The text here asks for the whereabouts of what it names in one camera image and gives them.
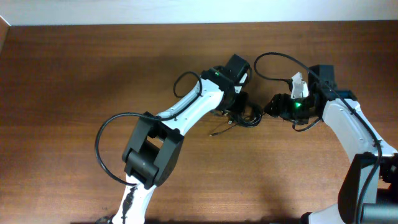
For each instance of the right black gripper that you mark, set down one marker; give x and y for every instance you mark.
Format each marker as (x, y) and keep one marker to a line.
(280, 107)

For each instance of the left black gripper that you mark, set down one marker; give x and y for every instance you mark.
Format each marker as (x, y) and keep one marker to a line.
(241, 104)

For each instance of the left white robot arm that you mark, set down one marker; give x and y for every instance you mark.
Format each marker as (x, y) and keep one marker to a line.
(153, 149)

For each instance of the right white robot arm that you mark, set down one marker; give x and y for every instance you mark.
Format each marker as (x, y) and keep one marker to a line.
(369, 190)

